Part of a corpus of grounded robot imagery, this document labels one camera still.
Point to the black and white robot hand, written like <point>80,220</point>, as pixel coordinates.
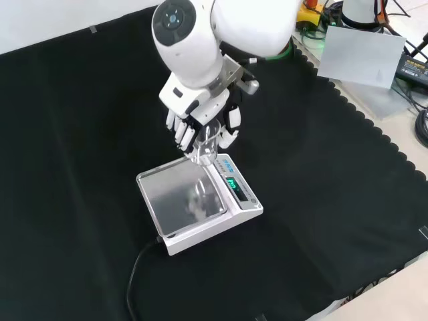
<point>187,100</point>

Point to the clear glass beaker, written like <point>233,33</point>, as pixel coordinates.
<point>208,147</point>

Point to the white electronic balance steel pan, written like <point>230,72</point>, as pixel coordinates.
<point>180,200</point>

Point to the black bench cloth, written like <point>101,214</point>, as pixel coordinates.
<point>100,167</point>

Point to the grey tape strip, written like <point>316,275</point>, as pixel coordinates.
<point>261,317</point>
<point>93,29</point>
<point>424,232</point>

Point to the yellow stop button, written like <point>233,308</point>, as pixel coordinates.
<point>309,16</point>

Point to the pale board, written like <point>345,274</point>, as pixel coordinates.
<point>361,57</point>

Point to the black power adapter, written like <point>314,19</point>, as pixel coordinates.
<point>414,68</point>

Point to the black tripod leg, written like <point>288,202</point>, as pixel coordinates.
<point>418,47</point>

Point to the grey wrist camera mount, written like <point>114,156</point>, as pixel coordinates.
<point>234,72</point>

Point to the grey metal base plate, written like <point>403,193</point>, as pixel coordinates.
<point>371,98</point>

